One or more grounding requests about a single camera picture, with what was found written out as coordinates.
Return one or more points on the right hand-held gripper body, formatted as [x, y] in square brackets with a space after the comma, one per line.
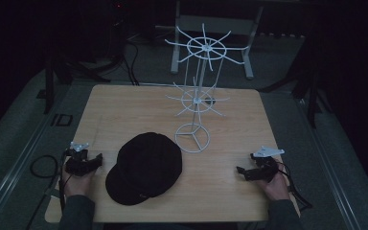
[263, 166]

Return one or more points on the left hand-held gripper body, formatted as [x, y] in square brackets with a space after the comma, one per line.
[78, 160]

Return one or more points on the black cap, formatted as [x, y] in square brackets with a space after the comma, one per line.
[145, 168]

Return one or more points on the person's right hand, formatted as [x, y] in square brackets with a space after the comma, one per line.
[275, 188]

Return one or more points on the black tripod stand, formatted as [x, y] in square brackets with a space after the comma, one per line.
[60, 73]
[306, 92]

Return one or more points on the black rectangular floor bracket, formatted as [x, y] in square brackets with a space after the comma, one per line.
[61, 119]

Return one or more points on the grey metal stand frame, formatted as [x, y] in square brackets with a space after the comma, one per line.
[214, 41]

